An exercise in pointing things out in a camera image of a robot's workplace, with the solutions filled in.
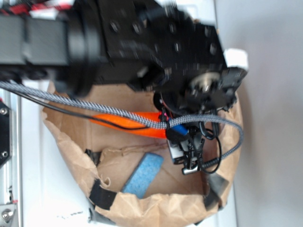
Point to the aluminium frame rail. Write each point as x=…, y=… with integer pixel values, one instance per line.
x=11, y=214

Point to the white plastic board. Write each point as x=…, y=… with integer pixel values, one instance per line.
x=51, y=197

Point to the orange plastic carrot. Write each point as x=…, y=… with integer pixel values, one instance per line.
x=127, y=125

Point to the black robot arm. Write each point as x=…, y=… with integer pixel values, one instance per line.
x=70, y=50

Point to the brown paper bag tray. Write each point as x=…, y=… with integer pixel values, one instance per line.
x=101, y=160

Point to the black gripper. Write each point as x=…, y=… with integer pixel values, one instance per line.
x=161, y=49

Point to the blue sponge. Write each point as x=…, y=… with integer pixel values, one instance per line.
x=143, y=175

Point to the black octagonal mount plate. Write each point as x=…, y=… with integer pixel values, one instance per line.
x=5, y=133

